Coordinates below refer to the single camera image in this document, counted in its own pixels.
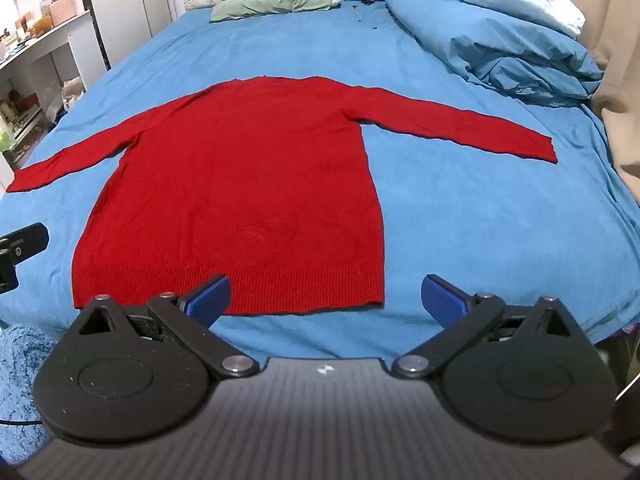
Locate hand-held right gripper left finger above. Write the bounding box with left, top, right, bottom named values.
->
left=66, top=274, right=261, bottom=379

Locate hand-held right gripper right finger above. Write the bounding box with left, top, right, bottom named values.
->
left=391, top=274, right=584, bottom=380

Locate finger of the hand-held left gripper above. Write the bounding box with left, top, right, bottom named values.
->
left=0, top=223, right=50, bottom=264

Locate red knit sweater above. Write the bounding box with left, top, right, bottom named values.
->
left=6, top=76, right=559, bottom=316

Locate blue fluffy rug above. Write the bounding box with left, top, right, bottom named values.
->
left=0, top=322, right=62, bottom=442

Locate beige plush toy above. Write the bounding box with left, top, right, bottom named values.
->
left=60, top=76, right=86, bottom=112

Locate white desk shelf unit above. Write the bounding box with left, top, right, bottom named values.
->
left=0, top=7, right=109, bottom=173

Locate woven storage basket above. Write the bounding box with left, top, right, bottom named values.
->
left=49, top=0, right=79, bottom=27

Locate white cabinet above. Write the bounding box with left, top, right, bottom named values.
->
left=82, top=0, right=187, bottom=72

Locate long blue bolster pillow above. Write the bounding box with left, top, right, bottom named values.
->
left=384, top=0, right=606, bottom=109

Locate beige curtain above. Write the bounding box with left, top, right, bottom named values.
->
left=575, top=0, right=640, bottom=178

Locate green pillow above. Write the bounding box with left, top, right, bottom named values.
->
left=209, top=0, right=342, bottom=24

